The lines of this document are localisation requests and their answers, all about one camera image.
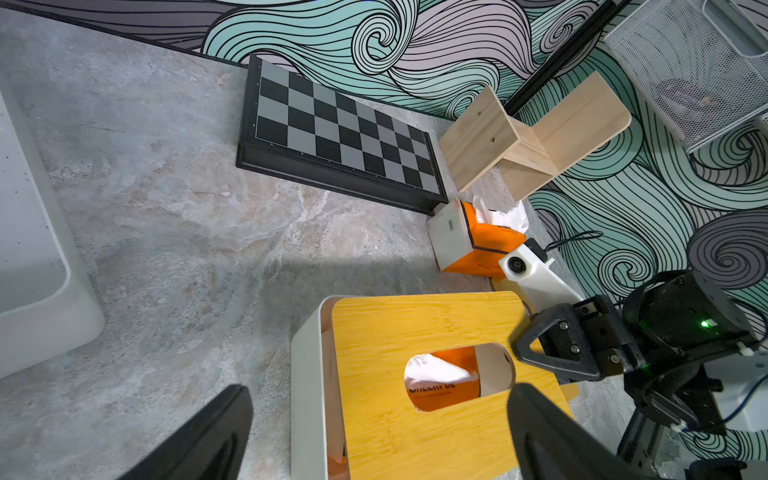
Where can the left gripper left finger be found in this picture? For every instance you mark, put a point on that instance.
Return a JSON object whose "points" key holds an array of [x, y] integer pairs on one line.
{"points": [[211, 445]]}

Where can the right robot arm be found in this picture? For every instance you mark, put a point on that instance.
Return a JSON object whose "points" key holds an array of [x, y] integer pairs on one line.
{"points": [[690, 359]]}

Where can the yellow bamboo lid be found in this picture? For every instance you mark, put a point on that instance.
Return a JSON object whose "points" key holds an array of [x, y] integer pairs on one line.
{"points": [[570, 391], [386, 436]]}

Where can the orange tissue pack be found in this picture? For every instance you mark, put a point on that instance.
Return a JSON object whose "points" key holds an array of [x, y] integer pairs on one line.
{"points": [[464, 245], [442, 379]]}

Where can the clear plastic wall bin large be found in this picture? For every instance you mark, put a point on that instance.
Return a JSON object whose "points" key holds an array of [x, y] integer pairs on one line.
{"points": [[701, 65]]}

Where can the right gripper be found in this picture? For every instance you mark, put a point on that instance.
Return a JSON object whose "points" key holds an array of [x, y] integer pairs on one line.
{"points": [[581, 342]]}

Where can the white tissue box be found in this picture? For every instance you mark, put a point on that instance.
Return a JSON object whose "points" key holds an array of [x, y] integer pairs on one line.
{"points": [[48, 304], [317, 429]]}

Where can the black chessboard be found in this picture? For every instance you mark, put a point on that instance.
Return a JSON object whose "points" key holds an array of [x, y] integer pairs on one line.
{"points": [[301, 131]]}

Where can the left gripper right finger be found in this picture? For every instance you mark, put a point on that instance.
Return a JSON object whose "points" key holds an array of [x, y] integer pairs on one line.
{"points": [[550, 445]]}

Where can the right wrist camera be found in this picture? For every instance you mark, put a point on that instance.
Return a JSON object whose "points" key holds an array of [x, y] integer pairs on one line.
{"points": [[529, 268]]}

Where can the small wooden chair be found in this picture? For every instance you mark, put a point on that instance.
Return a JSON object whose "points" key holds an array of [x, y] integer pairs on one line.
{"points": [[529, 157]]}

